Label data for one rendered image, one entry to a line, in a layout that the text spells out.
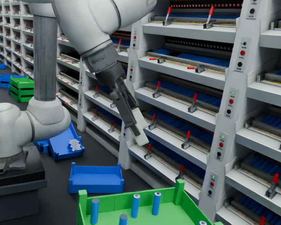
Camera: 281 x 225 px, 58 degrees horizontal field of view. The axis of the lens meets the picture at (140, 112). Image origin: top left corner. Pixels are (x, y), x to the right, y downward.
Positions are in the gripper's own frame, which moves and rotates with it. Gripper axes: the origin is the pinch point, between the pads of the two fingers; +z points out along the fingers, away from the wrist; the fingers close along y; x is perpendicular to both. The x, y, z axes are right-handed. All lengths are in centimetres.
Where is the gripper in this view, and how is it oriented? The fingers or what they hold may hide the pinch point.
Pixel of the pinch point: (140, 129)
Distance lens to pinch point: 73.4
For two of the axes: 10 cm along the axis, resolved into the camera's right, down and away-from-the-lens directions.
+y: 0.0, 3.6, -9.3
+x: 8.9, -4.2, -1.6
